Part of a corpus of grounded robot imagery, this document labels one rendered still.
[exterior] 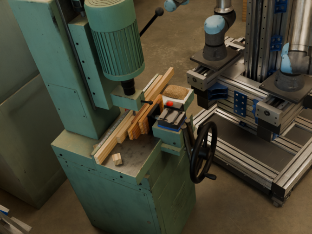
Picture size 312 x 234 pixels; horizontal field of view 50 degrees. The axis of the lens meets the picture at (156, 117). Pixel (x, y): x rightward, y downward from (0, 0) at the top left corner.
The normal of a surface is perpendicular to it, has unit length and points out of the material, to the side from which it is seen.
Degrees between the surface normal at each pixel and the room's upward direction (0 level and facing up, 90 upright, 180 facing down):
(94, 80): 90
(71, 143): 0
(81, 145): 0
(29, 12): 90
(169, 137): 90
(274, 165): 0
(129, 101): 90
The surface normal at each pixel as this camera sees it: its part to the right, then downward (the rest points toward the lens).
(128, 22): 0.77, 0.35
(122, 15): 0.58, 0.49
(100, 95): -0.46, 0.65
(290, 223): -0.14, -0.73
